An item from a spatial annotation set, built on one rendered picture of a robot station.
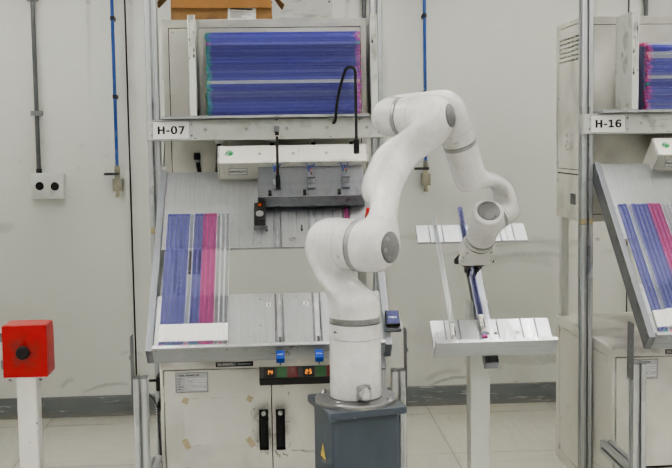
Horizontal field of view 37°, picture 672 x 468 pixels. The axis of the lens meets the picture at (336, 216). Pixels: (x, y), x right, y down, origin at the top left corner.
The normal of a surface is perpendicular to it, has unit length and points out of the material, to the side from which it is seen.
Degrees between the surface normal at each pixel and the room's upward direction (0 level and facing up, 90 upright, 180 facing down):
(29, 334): 90
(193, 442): 90
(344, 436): 90
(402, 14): 90
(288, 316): 44
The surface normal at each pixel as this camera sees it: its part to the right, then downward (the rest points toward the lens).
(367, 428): 0.29, 0.07
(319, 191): 0.03, -0.66
